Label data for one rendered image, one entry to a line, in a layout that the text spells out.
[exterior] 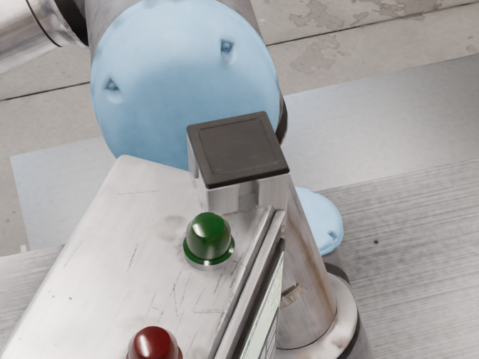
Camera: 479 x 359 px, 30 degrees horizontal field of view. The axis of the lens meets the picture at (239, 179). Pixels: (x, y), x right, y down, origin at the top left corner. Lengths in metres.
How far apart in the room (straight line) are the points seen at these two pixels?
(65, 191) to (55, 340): 0.94
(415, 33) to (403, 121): 1.55
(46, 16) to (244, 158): 0.28
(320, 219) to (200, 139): 0.50
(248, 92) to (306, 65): 2.27
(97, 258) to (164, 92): 0.13
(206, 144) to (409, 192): 0.91
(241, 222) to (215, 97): 0.11
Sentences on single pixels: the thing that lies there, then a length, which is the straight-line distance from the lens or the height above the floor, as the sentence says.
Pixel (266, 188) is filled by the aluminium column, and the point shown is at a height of 1.49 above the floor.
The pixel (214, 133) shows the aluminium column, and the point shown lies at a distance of 0.47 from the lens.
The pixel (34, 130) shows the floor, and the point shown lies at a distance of 2.66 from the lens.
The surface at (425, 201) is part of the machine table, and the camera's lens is 1.35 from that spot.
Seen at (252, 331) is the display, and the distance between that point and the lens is 0.45.
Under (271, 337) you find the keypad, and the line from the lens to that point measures 0.54.
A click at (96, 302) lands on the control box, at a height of 1.48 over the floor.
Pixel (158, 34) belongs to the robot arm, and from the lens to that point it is 0.54.
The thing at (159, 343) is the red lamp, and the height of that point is 1.50.
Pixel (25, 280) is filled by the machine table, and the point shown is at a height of 0.83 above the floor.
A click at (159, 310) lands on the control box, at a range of 0.43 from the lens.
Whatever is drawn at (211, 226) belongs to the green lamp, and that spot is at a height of 1.50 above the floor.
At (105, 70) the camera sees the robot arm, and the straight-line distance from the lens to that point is 0.56.
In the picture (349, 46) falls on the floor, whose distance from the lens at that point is 2.91.
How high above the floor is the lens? 1.83
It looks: 48 degrees down
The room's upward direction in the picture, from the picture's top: 1 degrees clockwise
